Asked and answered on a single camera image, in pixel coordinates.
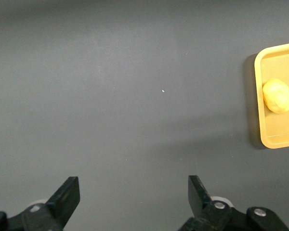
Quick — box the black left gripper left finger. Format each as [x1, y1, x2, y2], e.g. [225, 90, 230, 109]
[0, 176, 81, 231]

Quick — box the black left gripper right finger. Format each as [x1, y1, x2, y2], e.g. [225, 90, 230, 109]
[177, 175, 289, 231]

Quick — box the yellow potato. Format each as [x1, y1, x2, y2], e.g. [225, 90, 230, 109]
[262, 78, 289, 115]

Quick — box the yellow plastic tray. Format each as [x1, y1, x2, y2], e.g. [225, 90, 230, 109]
[253, 41, 289, 150]

